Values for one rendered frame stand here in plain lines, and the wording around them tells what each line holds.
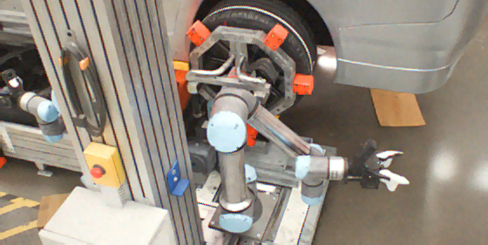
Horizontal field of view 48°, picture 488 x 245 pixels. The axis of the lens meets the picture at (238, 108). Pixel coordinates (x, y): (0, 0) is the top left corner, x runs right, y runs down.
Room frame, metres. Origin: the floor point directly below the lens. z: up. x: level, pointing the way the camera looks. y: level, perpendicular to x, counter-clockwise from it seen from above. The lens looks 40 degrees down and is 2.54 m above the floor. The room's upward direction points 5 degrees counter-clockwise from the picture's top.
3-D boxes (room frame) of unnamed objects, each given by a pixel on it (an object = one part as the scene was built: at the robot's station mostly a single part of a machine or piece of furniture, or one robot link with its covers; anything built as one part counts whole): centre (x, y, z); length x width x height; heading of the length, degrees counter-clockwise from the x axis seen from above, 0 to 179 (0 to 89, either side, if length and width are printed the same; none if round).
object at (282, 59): (2.28, -0.04, 0.85); 0.54 x 0.07 x 0.54; 68
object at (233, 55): (2.21, 0.10, 1.03); 0.19 x 0.18 x 0.11; 158
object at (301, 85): (2.17, -0.33, 0.85); 0.09 x 0.08 x 0.07; 68
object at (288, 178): (2.42, -0.14, 0.13); 0.50 x 0.36 x 0.10; 68
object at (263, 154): (2.44, -0.10, 0.32); 0.40 x 0.30 x 0.28; 68
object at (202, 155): (2.41, 0.20, 0.26); 0.42 x 0.18 x 0.35; 158
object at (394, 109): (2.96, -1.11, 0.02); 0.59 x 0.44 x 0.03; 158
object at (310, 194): (1.27, -0.23, 1.12); 0.11 x 0.08 x 0.11; 170
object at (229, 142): (1.30, 0.04, 1.19); 0.15 x 0.12 x 0.55; 170
